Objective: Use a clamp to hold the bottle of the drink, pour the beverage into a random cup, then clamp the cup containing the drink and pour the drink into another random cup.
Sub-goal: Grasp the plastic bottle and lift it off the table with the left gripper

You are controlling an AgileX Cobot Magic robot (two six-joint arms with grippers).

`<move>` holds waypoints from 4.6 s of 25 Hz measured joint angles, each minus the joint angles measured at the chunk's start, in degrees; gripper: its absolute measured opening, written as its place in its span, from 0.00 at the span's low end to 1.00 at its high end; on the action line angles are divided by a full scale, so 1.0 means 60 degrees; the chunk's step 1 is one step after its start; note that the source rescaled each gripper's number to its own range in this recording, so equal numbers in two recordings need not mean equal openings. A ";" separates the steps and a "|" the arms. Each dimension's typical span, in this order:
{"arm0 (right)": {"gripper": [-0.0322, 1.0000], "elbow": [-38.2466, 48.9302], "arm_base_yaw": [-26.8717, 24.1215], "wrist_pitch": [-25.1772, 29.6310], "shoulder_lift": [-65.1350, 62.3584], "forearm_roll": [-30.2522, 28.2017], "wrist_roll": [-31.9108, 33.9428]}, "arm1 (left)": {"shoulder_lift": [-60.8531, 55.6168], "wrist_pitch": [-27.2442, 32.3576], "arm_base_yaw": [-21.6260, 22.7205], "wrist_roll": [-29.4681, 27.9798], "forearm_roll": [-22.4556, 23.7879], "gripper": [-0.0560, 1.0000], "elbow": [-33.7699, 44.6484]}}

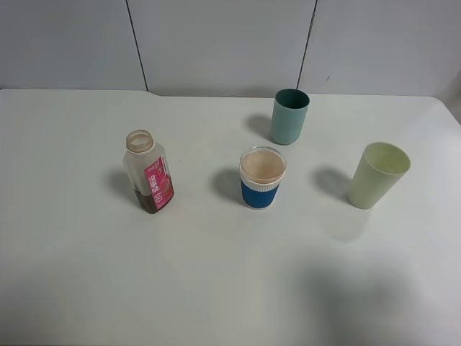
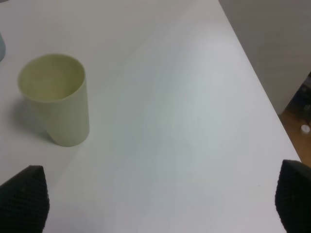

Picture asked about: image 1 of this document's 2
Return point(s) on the pink label drink bottle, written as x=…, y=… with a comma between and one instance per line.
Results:
x=147, y=169

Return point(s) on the blue sleeve glass cup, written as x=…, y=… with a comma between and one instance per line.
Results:
x=261, y=171

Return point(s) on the teal plastic cup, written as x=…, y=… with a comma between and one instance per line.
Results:
x=288, y=116

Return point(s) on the pale green plastic cup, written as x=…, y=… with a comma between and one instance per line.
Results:
x=380, y=167

